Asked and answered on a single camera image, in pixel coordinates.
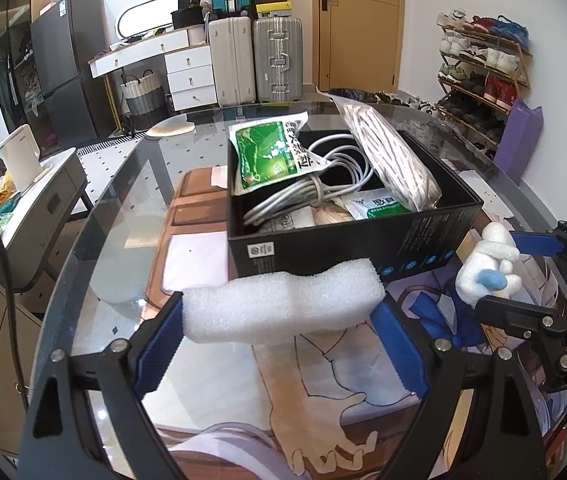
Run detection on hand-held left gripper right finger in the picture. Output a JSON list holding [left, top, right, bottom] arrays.
[[369, 299, 549, 480]]

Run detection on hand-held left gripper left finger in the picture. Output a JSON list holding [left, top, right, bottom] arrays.
[[19, 291, 186, 480]]

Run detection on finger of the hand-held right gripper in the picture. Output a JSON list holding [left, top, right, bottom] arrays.
[[507, 220, 567, 274], [474, 294, 567, 347]]

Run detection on white plush toy blue patch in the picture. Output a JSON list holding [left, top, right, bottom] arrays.
[[456, 222, 521, 307]]

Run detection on black cardboard box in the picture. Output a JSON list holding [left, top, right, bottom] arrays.
[[226, 127, 485, 283]]

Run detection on white foam block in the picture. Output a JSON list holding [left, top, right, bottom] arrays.
[[182, 258, 387, 345]]

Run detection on green white medicine packet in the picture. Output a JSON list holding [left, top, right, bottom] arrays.
[[348, 192, 411, 221], [228, 112, 331, 196]]

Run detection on clear bag of white cord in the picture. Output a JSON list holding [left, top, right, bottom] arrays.
[[331, 92, 441, 213]]

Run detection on white cable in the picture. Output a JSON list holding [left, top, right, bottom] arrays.
[[242, 130, 381, 226]]

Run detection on printed cartoon table mat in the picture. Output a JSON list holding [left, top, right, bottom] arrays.
[[150, 167, 567, 480]]

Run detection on purple paper bag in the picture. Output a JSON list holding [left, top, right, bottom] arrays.
[[493, 100, 544, 181]]

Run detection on rows of shoes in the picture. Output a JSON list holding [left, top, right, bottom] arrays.
[[436, 7, 531, 146]]

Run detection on wooden shoe rack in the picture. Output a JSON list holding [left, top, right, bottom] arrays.
[[436, 10, 534, 151]]

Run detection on grey sideboard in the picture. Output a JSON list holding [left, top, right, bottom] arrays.
[[0, 147, 89, 293]]

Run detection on round white stool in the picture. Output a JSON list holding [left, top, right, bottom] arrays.
[[146, 121, 196, 138]]

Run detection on black bin bag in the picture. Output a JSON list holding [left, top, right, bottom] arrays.
[[331, 87, 379, 103]]

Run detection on woven laundry basket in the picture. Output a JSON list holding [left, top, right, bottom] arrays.
[[119, 71, 166, 117]]

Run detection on wooden door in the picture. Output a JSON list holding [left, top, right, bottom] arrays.
[[317, 0, 407, 93]]

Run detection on white vanity desk with drawers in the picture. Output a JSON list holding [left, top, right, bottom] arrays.
[[88, 27, 216, 111]]

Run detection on white suitcase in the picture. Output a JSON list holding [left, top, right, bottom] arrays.
[[207, 16, 258, 107]]

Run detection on dark grey fridge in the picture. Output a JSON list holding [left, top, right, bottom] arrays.
[[30, 0, 116, 143]]

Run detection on open wardrobe with clothes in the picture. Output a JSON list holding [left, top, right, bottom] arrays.
[[0, 5, 44, 156]]

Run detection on silver suitcase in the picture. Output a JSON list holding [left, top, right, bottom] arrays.
[[252, 16, 304, 103]]

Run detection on oval mirror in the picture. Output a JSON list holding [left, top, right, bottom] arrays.
[[116, 0, 184, 41]]

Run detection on yellow black shoe box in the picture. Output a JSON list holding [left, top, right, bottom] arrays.
[[254, 2, 294, 17]]

